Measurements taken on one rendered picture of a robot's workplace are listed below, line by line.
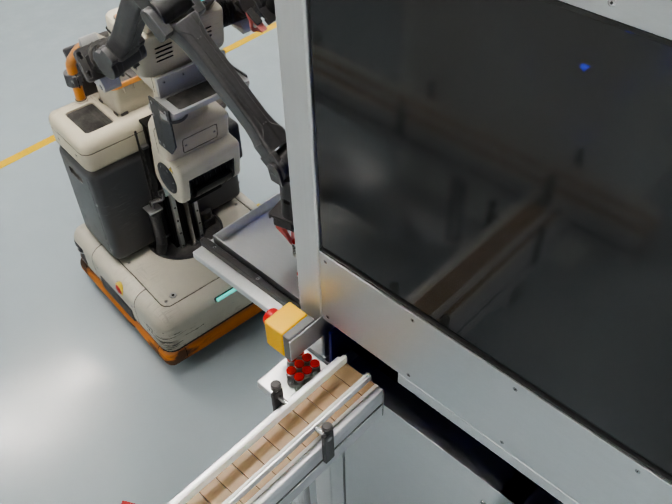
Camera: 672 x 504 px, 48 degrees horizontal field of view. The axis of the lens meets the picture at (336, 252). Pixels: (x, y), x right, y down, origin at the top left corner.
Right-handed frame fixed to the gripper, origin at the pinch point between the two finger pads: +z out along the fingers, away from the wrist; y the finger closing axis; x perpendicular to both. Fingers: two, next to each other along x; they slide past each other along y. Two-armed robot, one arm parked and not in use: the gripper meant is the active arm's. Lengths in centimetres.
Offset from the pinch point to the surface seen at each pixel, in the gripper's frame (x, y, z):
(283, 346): -30.5, 15.9, -4.0
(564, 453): -36, 71, -16
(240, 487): -58, 24, -1
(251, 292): -13.3, -4.4, 7.0
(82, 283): 23, -119, 94
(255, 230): 4.4, -15.0, 6.3
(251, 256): -3.7, -10.8, 6.5
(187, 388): 3, -51, 95
